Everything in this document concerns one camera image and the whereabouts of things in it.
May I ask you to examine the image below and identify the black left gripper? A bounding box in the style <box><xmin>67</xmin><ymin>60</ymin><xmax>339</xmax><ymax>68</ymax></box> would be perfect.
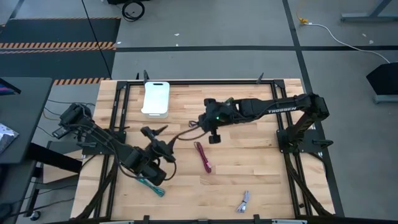
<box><xmin>150</xmin><ymin>124</ymin><xmax>180</xmax><ymax>164</ymax></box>

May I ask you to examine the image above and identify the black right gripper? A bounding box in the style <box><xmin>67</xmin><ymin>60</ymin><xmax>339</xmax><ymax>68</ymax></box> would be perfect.
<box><xmin>197</xmin><ymin>98</ymin><xmax>238</xmax><ymax>132</ymax></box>

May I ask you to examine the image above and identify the red braided USB-C cable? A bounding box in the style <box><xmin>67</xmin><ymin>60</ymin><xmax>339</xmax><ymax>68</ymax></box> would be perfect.
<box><xmin>193</xmin><ymin>141</ymin><xmax>213</xmax><ymax>174</ymax></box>

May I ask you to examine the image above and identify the teal braided USB-C cable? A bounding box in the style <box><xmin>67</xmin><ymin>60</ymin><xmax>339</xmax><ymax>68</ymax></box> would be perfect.
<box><xmin>136</xmin><ymin>177</ymin><xmax>165</xmax><ymax>198</ymax></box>

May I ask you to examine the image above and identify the white braided USB-C cable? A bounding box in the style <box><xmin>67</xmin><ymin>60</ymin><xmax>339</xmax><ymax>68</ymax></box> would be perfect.
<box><xmin>236</xmin><ymin>190</ymin><xmax>251</xmax><ymax>214</ymax></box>

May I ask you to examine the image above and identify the white plastic bin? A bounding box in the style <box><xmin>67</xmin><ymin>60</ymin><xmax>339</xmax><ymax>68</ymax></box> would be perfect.
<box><xmin>141</xmin><ymin>81</ymin><xmax>171</xmax><ymax>119</ymax></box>

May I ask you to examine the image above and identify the black mat with hazard stripes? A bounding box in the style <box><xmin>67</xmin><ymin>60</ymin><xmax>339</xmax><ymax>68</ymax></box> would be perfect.
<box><xmin>0</xmin><ymin>46</ymin><xmax>116</xmax><ymax>86</ymax></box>
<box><xmin>0</xmin><ymin>17</ymin><xmax>121</xmax><ymax>47</ymax></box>

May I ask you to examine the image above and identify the black equipment box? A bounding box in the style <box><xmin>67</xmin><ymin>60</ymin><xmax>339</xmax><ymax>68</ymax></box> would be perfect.
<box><xmin>107</xmin><ymin>0</ymin><xmax>150</xmax><ymax>5</ymax></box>

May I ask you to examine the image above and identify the black desk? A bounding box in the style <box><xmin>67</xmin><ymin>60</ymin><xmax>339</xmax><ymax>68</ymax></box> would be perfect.
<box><xmin>0</xmin><ymin>77</ymin><xmax>83</xmax><ymax>224</ymax></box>

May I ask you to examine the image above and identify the silver bag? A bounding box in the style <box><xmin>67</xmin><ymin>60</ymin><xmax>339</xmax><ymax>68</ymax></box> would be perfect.
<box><xmin>0</xmin><ymin>123</ymin><xmax>20</xmax><ymax>155</ymax></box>

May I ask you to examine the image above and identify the black box on grey base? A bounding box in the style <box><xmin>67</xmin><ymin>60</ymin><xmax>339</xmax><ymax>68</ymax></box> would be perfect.
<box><xmin>366</xmin><ymin>62</ymin><xmax>398</xmax><ymax>104</ymax></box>

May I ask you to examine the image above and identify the grey metal table leg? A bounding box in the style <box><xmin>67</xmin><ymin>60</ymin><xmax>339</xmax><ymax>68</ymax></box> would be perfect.
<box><xmin>340</xmin><ymin>0</ymin><xmax>398</xmax><ymax>22</ymax></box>

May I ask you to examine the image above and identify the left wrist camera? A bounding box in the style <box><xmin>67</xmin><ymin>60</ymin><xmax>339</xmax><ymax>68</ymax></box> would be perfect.
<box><xmin>140</xmin><ymin>126</ymin><xmax>155</xmax><ymax>141</ymax></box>

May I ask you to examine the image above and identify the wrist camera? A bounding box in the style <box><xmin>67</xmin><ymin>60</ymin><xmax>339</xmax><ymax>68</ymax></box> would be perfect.
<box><xmin>208</xmin><ymin>127</ymin><xmax>222</xmax><ymax>144</ymax></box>
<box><xmin>140</xmin><ymin>126</ymin><xmax>155</xmax><ymax>141</ymax></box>

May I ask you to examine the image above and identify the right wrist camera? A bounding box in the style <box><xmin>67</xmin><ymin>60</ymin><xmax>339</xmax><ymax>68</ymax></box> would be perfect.
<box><xmin>208</xmin><ymin>127</ymin><xmax>222</xmax><ymax>144</ymax></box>

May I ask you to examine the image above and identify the black aluminium table frame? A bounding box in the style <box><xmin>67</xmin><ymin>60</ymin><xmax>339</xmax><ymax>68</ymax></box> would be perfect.
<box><xmin>74</xmin><ymin>79</ymin><xmax>335</xmax><ymax>224</ymax></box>

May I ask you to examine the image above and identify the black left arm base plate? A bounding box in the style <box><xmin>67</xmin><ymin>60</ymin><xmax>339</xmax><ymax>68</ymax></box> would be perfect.
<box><xmin>82</xmin><ymin>129</ymin><xmax>127</xmax><ymax>156</ymax></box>

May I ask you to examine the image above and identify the black cable bundle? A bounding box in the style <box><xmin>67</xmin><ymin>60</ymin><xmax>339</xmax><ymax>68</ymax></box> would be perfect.
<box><xmin>284</xmin><ymin>152</ymin><xmax>332</xmax><ymax>217</ymax></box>
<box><xmin>76</xmin><ymin>154</ymin><xmax>121</xmax><ymax>219</ymax></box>

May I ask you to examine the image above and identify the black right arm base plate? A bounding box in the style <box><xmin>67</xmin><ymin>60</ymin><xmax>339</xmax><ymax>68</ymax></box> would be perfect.
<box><xmin>276</xmin><ymin>129</ymin><xmax>334</xmax><ymax>154</ymax></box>

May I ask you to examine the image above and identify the long black floor cable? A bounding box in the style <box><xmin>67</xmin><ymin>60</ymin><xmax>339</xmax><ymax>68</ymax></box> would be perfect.
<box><xmin>81</xmin><ymin>0</ymin><xmax>113</xmax><ymax>80</ymax></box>

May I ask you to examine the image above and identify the coiled black floor cable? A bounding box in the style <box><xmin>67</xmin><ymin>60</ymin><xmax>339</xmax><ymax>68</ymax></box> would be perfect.
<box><xmin>121</xmin><ymin>0</ymin><xmax>146</xmax><ymax>22</ymax></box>

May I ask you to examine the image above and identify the white floor cable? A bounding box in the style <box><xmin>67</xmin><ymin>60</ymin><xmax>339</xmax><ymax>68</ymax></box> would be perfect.
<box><xmin>306</xmin><ymin>22</ymin><xmax>391</xmax><ymax>65</ymax></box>

